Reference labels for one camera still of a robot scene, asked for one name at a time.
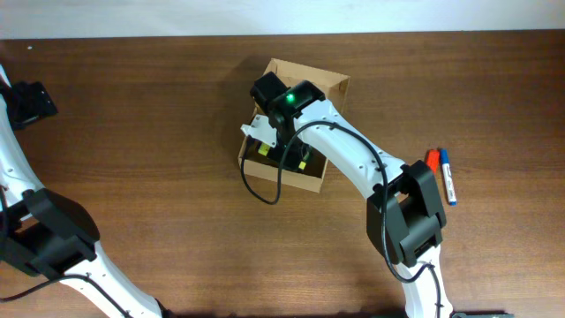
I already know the yellow highlighter marker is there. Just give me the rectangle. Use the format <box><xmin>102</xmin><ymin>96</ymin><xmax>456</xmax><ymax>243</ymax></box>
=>
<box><xmin>257</xmin><ymin>141</ymin><xmax>309</xmax><ymax>172</ymax></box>

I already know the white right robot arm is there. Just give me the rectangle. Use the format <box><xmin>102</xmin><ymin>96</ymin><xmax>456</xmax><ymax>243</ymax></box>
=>
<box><xmin>241</xmin><ymin>72</ymin><xmax>455</xmax><ymax>317</ymax></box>

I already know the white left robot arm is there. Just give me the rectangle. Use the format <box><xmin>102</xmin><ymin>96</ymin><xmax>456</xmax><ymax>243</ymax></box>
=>
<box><xmin>1</xmin><ymin>75</ymin><xmax>172</xmax><ymax>318</ymax></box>

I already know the open cardboard box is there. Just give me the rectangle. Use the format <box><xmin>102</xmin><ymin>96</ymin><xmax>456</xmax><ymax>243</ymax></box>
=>
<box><xmin>237</xmin><ymin>58</ymin><xmax>350</xmax><ymax>193</ymax></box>

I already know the red utility knife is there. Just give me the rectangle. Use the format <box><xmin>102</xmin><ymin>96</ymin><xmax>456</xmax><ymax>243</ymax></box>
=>
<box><xmin>425</xmin><ymin>149</ymin><xmax>441</xmax><ymax>174</ymax></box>

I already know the blue white marker pen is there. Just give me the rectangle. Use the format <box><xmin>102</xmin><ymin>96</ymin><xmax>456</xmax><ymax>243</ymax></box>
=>
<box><xmin>440</xmin><ymin>148</ymin><xmax>457</xmax><ymax>206</ymax></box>

